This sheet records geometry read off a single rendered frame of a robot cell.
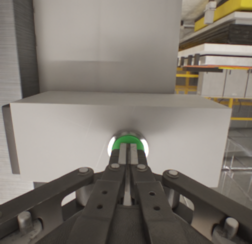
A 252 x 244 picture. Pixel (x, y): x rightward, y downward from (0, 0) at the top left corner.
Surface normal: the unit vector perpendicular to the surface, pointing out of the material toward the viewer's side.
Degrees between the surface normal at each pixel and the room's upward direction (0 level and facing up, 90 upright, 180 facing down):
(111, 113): 90
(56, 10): 90
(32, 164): 90
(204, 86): 90
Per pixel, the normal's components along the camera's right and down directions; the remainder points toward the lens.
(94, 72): -0.01, 0.26
